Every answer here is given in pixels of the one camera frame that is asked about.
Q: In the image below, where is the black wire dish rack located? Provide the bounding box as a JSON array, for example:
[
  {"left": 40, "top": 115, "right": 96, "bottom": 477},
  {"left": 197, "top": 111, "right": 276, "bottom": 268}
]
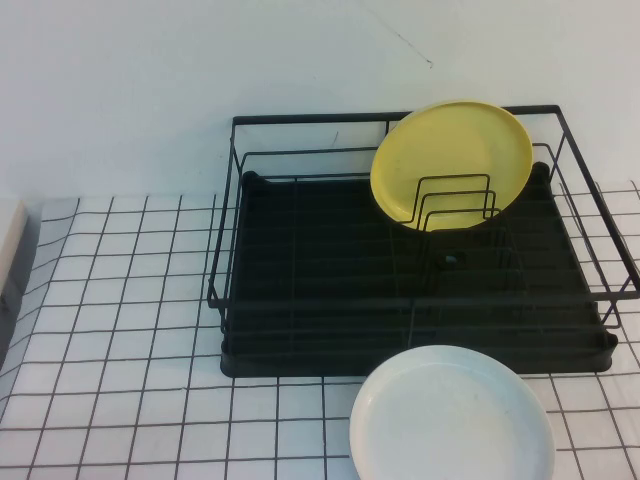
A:
[{"left": 206, "top": 103, "right": 640, "bottom": 351}]

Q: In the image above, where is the yellow round plate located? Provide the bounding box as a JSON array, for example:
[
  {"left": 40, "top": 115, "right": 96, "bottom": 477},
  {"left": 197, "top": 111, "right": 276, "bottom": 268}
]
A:
[{"left": 369, "top": 99, "right": 535, "bottom": 232}]

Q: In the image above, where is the white black-grid tablecloth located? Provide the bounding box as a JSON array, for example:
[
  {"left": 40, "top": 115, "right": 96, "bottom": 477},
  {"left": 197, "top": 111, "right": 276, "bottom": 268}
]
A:
[{"left": 0, "top": 180, "right": 640, "bottom": 480}]

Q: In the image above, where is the beige box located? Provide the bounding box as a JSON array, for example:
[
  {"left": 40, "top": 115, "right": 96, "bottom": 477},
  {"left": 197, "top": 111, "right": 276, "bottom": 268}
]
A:
[{"left": 0, "top": 198, "right": 42, "bottom": 371}]

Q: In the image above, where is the white round plate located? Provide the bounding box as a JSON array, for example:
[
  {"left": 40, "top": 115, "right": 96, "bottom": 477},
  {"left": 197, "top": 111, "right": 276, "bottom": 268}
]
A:
[{"left": 348, "top": 343, "right": 557, "bottom": 480}]

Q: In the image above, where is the black plastic drip tray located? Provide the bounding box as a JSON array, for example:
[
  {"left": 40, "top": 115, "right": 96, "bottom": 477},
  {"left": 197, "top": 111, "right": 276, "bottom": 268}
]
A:
[{"left": 219, "top": 162, "right": 620, "bottom": 379}]

